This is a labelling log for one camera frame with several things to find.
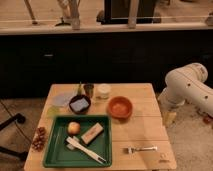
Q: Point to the black chair base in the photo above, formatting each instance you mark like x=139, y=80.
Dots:
x=8, y=134

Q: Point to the wooden block brush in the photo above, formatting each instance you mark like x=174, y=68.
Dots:
x=92, y=133

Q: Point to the green plastic tray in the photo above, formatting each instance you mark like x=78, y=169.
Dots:
x=59, y=154

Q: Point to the dark bowl with sponge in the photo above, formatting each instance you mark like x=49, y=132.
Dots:
x=80, y=104

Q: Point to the small green bottle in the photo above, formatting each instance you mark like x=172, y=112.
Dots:
x=79, y=89

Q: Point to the dark metal cup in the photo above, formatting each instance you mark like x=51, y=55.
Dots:
x=89, y=89

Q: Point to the red bowl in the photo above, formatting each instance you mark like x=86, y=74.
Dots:
x=120, y=107

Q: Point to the silver metal fork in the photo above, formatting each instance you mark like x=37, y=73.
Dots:
x=131, y=150

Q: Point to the yellow apple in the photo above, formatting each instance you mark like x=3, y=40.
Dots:
x=73, y=128

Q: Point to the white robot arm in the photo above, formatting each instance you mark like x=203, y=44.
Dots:
x=185, y=84

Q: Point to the bunch of red grapes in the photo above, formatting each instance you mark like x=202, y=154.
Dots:
x=40, y=139

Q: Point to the white cup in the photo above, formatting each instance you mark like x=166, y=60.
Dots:
x=103, y=91

